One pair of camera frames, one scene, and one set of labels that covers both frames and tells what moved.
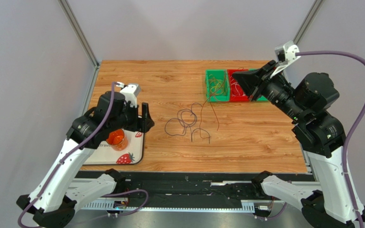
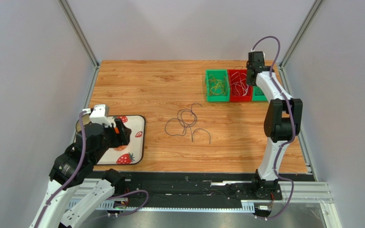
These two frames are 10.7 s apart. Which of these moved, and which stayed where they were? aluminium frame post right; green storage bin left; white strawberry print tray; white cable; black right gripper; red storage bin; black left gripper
Moved: white cable; black right gripper; black left gripper
Stayed: aluminium frame post right; white strawberry print tray; green storage bin left; red storage bin
